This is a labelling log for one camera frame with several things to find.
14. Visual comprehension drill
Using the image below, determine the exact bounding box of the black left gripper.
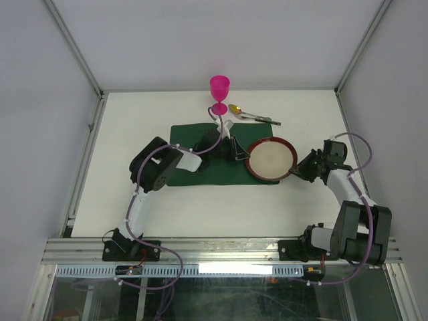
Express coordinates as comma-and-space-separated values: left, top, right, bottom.
209, 136, 251, 163

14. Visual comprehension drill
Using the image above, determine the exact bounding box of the red rimmed cream plate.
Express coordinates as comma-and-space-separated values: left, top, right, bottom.
245, 136, 298, 182

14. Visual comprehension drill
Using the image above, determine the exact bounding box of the silver fork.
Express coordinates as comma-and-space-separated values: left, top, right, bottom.
245, 113, 282, 126

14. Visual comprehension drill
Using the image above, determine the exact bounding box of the gold bowl spoon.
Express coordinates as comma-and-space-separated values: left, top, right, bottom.
228, 104, 257, 120

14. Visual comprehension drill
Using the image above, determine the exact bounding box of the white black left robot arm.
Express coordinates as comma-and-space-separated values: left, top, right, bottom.
112, 129, 250, 260

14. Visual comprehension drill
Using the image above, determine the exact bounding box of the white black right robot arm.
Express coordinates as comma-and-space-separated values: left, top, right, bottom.
287, 140, 392, 266

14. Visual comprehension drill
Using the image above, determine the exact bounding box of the pink plastic goblet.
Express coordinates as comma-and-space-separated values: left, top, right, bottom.
209, 75, 230, 115

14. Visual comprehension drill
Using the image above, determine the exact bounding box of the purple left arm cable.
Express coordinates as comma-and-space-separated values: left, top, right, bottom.
66, 106, 228, 321

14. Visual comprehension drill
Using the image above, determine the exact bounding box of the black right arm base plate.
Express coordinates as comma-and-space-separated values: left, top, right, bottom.
278, 239, 336, 263

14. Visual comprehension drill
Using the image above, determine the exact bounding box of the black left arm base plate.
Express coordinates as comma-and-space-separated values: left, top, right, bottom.
102, 240, 161, 262

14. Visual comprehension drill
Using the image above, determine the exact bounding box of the aluminium left frame post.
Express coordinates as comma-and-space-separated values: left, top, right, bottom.
41, 0, 108, 101

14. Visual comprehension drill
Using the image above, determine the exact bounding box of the aluminium frame post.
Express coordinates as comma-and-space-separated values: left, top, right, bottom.
334, 0, 394, 96
41, 0, 108, 101

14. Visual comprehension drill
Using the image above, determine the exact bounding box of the aluminium right frame post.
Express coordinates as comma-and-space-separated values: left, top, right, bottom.
334, 0, 394, 96

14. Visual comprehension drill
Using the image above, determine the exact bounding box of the aluminium front rail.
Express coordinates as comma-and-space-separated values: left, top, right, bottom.
41, 236, 401, 265

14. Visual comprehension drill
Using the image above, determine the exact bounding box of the white slotted cable duct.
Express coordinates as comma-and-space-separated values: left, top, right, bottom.
56, 263, 304, 279

